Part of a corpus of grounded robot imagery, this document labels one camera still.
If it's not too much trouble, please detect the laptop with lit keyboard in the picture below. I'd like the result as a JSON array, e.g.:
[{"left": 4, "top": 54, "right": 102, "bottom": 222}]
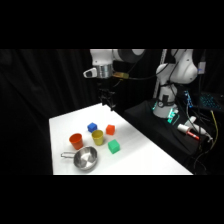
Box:
[{"left": 193, "top": 92, "right": 224, "bottom": 112}]

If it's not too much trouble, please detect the yellow cup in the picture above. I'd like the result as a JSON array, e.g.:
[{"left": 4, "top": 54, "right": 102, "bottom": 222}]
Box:
[{"left": 91, "top": 129, "right": 105, "bottom": 146}]

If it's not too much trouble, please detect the orange cup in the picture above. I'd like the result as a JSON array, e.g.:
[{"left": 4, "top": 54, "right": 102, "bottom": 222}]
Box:
[{"left": 68, "top": 132, "right": 84, "bottom": 151}]

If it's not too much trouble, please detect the red-orange cube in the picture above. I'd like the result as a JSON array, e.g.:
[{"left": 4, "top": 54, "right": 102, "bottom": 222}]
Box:
[{"left": 105, "top": 124, "right": 116, "bottom": 136}]

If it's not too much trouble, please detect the yellow cable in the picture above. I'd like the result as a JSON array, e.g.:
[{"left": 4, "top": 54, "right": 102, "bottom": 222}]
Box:
[{"left": 197, "top": 111, "right": 220, "bottom": 153}]

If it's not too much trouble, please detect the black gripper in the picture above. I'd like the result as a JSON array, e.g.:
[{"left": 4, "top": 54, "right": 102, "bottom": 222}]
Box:
[{"left": 97, "top": 77, "right": 117, "bottom": 112}]

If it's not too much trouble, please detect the black curtain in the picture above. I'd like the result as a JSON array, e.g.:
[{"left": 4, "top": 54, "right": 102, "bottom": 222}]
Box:
[{"left": 0, "top": 49, "right": 161, "bottom": 176}]

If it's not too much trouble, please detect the silver metal saucepan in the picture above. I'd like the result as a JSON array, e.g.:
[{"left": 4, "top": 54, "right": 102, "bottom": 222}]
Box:
[{"left": 60, "top": 145, "right": 99, "bottom": 172}]

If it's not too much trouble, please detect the blue cube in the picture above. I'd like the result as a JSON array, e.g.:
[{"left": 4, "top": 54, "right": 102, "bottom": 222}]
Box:
[{"left": 87, "top": 122, "right": 98, "bottom": 133}]

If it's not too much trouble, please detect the black robot stand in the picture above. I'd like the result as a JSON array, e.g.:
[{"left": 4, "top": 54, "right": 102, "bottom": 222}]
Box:
[{"left": 123, "top": 99, "right": 204, "bottom": 161}]

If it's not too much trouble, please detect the green cube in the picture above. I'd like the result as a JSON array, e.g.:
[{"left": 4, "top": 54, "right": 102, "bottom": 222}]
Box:
[{"left": 107, "top": 139, "right": 121, "bottom": 155}]

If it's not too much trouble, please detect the white cylinder with red tip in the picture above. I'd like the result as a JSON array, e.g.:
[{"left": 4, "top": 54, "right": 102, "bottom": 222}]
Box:
[{"left": 176, "top": 123, "right": 201, "bottom": 141}]

